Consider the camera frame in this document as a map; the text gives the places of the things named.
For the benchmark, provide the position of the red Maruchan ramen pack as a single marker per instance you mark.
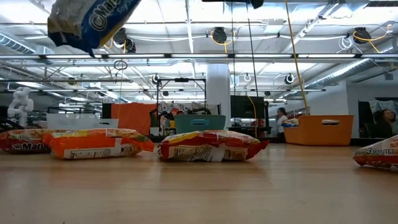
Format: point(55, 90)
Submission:
point(379, 154)
point(217, 143)
point(21, 143)

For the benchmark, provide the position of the blue Maruchan ramen pack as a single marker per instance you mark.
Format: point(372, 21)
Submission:
point(290, 123)
point(93, 21)

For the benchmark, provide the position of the orange Maruchan ramen pack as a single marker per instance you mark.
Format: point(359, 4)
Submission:
point(93, 144)

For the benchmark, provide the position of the clear plastic bin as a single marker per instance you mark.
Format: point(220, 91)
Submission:
point(77, 121)

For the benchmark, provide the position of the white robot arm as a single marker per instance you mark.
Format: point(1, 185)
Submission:
point(20, 105)

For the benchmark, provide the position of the person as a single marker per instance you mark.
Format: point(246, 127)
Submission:
point(282, 119)
point(384, 124)
point(179, 112)

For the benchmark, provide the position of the teal plastic bin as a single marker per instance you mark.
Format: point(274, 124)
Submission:
point(183, 124)

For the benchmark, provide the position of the black gantry stand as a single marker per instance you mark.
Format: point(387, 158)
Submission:
point(182, 80)

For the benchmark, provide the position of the black monitor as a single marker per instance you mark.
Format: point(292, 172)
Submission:
point(241, 107)

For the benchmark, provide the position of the white building column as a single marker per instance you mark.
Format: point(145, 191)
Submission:
point(217, 70)

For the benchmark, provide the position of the small round ceiling reel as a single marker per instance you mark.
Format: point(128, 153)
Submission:
point(155, 79)
point(289, 78)

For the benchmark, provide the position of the long ceiling light strip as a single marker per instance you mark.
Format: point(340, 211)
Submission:
point(202, 56)
point(280, 90)

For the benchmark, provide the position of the orange partition panel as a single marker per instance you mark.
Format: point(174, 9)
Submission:
point(133, 118)

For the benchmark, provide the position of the orange plastic bin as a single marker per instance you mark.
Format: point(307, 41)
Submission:
point(311, 133)

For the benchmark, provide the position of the grey hanging cloth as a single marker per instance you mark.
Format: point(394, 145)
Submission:
point(382, 104)

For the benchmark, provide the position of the black table rail frame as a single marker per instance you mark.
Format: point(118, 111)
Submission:
point(276, 140)

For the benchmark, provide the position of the silver ventilation duct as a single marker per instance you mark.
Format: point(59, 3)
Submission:
point(15, 45)
point(339, 73)

